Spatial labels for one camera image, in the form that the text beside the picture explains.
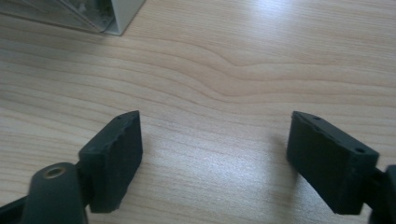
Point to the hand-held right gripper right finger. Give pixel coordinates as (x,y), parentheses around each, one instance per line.
(330,165)

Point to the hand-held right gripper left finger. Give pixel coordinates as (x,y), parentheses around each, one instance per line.
(112,165)

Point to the clear plastic box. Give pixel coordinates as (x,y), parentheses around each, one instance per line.
(93,12)

